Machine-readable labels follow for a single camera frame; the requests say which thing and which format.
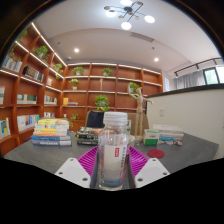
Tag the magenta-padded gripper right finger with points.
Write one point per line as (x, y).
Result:
(151, 171)

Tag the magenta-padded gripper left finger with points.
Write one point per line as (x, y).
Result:
(73, 171)

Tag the clear plastic water bottle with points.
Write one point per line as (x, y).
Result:
(112, 160)

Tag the flat round red coaster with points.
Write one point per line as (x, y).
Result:
(156, 153)

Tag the green and white box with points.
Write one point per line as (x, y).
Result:
(151, 137)

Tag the stack of white books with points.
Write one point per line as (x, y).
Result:
(169, 131)

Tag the stack of colourful books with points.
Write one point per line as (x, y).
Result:
(51, 132)

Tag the dark office chair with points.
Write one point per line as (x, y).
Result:
(95, 119)

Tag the wooden artist mannequin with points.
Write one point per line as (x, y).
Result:
(140, 113)

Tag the grey curtain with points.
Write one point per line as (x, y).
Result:
(190, 80)

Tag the recessed ceiling spotlight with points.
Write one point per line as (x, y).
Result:
(156, 59)
(76, 50)

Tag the window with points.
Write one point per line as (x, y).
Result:
(211, 76)

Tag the ceiling air vent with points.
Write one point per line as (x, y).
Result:
(141, 37)

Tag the branched ceiling lamp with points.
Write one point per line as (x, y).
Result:
(126, 25)

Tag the white wall switch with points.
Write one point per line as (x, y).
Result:
(161, 112)

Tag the wooden wall shelf unit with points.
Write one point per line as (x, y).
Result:
(100, 83)

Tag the black ceiling track rail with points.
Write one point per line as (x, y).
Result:
(196, 64)

